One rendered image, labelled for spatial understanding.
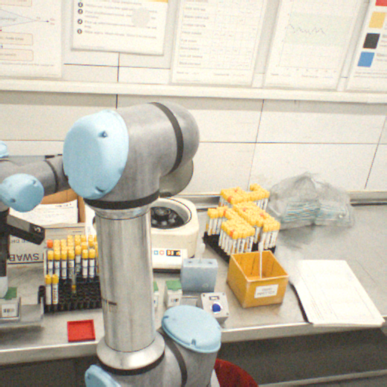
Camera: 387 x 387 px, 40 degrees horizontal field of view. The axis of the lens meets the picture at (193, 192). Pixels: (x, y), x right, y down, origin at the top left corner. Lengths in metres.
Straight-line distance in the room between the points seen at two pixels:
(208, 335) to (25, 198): 0.44
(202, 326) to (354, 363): 1.47
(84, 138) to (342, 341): 1.94
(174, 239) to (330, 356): 1.05
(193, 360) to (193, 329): 0.05
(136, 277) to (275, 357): 1.55
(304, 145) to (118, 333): 1.35
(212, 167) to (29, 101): 0.68
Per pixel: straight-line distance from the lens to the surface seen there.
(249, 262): 1.63
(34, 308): 1.45
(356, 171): 2.23
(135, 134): 0.74
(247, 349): 2.33
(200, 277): 1.54
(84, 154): 0.75
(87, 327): 1.44
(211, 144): 1.92
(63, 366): 2.19
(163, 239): 1.63
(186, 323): 1.01
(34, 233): 1.27
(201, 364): 1.02
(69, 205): 1.83
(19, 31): 1.71
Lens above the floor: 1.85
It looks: 28 degrees down
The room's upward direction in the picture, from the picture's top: 7 degrees clockwise
